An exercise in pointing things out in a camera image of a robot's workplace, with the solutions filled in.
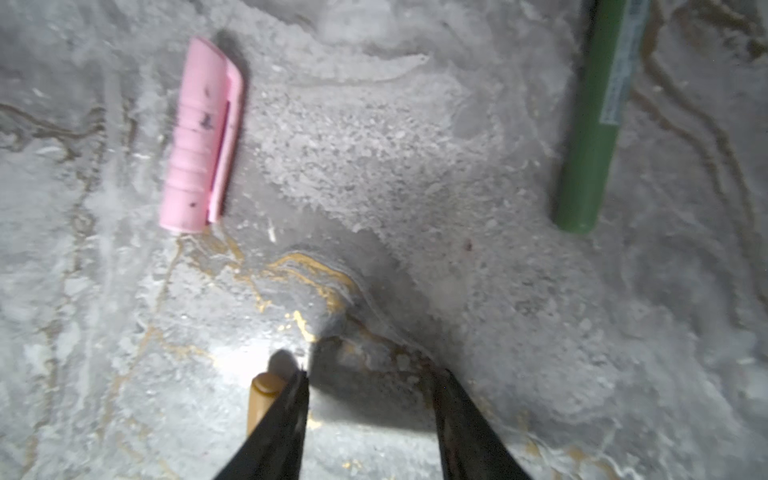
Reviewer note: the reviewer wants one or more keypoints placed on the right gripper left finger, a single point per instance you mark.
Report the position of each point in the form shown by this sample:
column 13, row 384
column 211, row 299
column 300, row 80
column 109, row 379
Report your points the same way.
column 275, row 449

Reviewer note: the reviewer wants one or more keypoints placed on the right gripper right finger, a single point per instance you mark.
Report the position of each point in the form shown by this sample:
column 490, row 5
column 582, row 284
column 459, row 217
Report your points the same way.
column 469, row 447

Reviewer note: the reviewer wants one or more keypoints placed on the green pen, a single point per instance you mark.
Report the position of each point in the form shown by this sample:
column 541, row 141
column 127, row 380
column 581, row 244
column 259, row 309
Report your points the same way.
column 612, row 53

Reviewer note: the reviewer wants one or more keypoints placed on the pink pen cap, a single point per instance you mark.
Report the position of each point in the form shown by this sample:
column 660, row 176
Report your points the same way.
column 205, row 134

